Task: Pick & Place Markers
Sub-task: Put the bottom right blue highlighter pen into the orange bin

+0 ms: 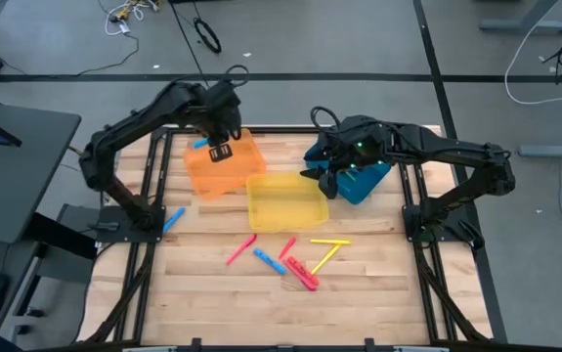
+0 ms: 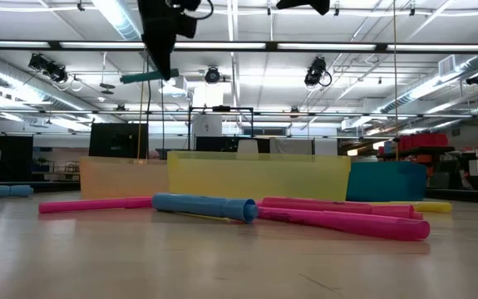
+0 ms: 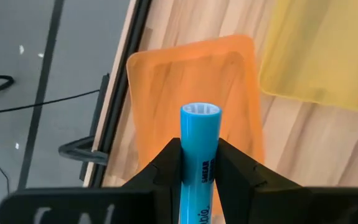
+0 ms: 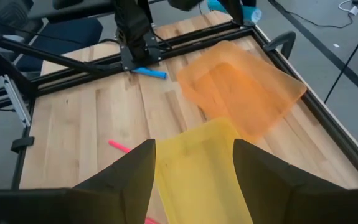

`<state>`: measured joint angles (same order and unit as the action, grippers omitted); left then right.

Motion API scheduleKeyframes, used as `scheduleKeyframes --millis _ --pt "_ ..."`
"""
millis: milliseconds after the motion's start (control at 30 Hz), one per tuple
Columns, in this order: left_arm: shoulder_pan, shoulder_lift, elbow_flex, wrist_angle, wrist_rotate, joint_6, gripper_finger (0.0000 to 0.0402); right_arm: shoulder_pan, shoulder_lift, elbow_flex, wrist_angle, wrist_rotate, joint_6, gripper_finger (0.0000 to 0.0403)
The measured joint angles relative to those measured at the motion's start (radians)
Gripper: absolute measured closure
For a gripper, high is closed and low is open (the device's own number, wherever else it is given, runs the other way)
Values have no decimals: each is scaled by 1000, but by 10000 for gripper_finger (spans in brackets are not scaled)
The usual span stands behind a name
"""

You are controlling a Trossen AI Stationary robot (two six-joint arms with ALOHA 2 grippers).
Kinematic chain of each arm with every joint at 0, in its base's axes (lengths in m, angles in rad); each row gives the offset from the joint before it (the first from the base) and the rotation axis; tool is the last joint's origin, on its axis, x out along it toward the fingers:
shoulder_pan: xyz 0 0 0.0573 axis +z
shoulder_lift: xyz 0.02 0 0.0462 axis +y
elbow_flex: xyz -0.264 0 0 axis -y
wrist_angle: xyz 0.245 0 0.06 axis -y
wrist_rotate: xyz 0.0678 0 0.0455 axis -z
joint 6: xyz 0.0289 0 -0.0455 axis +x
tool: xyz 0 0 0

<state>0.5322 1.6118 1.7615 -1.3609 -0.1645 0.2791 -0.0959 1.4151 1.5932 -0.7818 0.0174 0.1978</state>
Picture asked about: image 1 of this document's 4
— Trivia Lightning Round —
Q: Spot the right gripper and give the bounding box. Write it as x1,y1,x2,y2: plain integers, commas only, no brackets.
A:
300,131,361,200

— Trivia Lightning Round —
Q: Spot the short pink highlighter pen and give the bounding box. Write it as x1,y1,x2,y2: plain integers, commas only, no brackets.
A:
278,236,297,260

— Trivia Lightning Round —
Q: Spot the fat pink-red Sharpie highlighter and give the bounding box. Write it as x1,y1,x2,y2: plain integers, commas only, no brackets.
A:
287,255,321,287

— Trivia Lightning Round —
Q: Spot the long pink highlighter pen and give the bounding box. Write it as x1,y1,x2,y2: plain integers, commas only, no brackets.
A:
225,233,258,267

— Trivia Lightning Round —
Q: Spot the blue Sharpie highlighter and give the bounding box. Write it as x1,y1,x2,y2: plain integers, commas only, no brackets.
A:
252,247,287,276

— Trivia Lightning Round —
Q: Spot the thin pink highlighter pen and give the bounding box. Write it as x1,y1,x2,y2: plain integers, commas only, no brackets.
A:
280,258,318,292

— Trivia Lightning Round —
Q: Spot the orange translucent plastic bin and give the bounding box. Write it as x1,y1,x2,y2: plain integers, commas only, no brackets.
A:
183,127,268,201

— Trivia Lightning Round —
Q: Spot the yellow translucent plastic bin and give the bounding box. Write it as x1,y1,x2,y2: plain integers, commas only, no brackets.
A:
245,170,331,234

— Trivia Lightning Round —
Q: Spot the blue plastic bin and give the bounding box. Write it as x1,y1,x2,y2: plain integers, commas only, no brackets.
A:
302,141,393,205

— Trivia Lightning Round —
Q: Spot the large dark grey desk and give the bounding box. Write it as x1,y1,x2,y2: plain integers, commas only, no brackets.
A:
0,100,82,245

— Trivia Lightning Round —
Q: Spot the grey desk foot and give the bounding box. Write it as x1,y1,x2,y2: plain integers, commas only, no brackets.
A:
518,131,562,160
479,0,562,35

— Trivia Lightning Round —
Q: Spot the low dark desk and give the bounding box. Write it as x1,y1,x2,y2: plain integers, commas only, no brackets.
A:
0,238,42,352

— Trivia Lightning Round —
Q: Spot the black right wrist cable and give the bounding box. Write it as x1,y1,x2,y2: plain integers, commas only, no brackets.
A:
309,106,344,137

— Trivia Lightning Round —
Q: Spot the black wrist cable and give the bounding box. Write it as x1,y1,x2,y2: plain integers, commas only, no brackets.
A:
221,64,251,90
309,106,344,137

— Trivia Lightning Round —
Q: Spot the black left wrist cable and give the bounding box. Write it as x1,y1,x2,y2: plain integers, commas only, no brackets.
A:
221,64,251,90

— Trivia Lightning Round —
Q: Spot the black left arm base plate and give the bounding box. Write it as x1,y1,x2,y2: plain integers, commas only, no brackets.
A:
95,204,167,244

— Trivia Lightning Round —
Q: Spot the coiled black cable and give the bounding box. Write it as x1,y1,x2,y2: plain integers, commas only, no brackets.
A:
193,17,223,55

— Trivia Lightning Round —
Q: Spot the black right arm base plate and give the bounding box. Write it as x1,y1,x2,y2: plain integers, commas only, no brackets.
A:
402,203,478,244

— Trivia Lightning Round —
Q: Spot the long black floor cable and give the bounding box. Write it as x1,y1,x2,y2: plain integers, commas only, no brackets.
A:
169,0,211,87

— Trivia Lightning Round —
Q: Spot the thin black floor cable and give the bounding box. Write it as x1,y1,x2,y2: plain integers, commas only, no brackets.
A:
75,29,141,78

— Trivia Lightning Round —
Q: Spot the white cable with power adapter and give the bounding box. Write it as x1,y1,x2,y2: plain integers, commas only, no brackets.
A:
103,0,162,38

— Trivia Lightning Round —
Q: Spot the white floor cable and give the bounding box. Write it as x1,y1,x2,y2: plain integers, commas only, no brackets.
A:
503,0,562,107

